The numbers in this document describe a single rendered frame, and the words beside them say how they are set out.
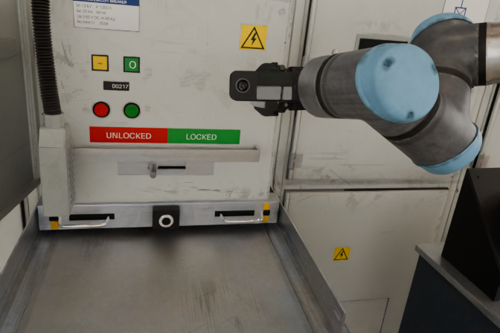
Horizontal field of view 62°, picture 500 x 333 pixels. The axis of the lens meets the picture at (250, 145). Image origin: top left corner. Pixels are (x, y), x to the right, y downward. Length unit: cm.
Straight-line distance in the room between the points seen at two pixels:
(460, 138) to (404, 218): 104
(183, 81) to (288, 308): 50
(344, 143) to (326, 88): 83
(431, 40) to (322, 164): 77
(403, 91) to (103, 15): 59
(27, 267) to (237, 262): 42
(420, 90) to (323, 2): 76
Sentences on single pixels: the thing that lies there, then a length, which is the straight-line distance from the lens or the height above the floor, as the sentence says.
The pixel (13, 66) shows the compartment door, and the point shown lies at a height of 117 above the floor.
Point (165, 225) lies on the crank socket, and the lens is 97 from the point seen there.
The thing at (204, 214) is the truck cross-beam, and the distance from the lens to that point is 100.
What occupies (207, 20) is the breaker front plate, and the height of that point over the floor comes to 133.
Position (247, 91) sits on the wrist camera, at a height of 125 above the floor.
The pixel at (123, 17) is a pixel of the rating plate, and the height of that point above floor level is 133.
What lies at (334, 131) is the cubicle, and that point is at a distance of 134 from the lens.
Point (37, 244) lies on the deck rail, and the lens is 102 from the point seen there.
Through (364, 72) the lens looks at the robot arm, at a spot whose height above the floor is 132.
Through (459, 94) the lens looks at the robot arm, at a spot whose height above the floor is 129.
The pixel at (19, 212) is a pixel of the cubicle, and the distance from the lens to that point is 137.
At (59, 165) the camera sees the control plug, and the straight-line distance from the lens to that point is 84.
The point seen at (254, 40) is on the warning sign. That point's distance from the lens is 90.
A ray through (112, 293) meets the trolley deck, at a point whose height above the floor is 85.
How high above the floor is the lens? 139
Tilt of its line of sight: 20 degrees down
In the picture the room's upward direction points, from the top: 6 degrees clockwise
